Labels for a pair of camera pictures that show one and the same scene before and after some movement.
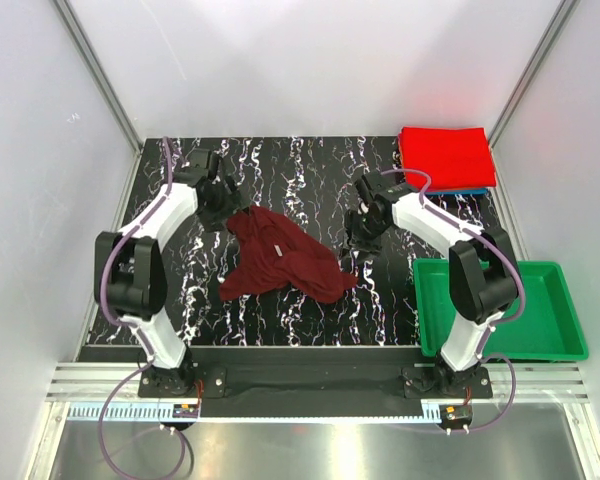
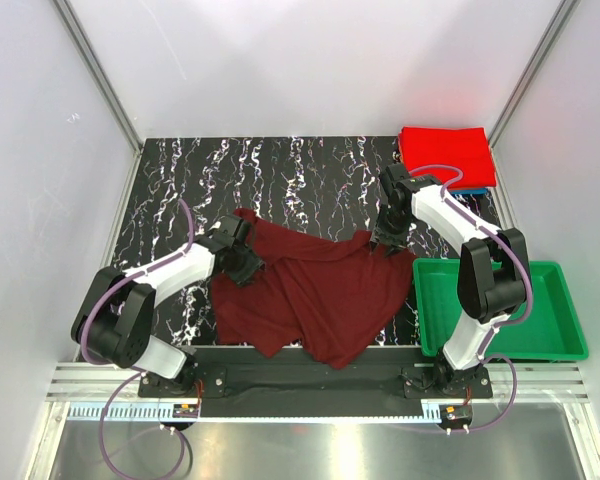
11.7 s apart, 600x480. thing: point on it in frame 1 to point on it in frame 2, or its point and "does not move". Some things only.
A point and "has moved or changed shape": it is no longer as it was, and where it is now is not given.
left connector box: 185,411 does not move
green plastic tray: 547,327 does not move
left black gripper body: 222,206 to 245,265
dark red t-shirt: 272,250 has moved or changed shape
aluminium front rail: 539,425 does not move
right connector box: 456,413 does not move
